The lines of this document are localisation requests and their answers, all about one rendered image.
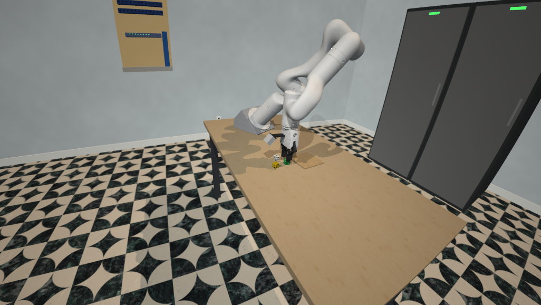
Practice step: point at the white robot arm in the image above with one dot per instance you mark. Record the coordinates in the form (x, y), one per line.
(339, 44)

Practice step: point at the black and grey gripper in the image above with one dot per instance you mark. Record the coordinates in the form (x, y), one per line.
(290, 141)

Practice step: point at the tan mat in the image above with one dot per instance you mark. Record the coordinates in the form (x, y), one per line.
(306, 160)

